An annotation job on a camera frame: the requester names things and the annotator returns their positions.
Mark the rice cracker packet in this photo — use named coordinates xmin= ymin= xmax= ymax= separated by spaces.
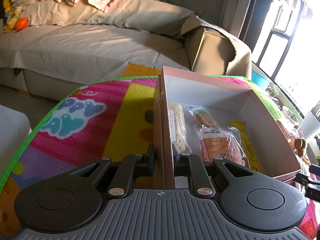
xmin=168 ymin=102 xmax=192 ymax=154

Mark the orange bread snack packet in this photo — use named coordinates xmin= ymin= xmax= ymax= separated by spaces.
xmin=194 ymin=125 xmax=249 ymax=167

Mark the small orange snack packet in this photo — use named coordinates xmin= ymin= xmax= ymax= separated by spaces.
xmin=189 ymin=106 xmax=220 ymax=128

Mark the yellow snack bar packet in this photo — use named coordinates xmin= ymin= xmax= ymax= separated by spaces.
xmin=231 ymin=120 xmax=263 ymax=173

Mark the pink cardboard box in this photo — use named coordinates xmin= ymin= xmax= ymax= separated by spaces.
xmin=153 ymin=67 xmax=300 ymax=189

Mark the colourful cartoon play mat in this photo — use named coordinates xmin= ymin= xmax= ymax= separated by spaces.
xmin=1 ymin=76 xmax=316 ymax=239

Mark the teal plastic bucket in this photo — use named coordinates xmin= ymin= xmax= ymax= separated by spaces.
xmin=252 ymin=70 xmax=271 ymax=90

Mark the grey sofa bed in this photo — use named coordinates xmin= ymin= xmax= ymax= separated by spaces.
xmin=1 ymin=0 xmax=252 ymax=100

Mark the orange toy ball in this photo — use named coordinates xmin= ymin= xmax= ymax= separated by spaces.
xmin=15 ymin=17 xmax=29 ymax=31

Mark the yellow plush toy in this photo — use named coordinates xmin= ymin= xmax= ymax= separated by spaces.
xmin=2 ymin=0 xmax=22 ymax=33

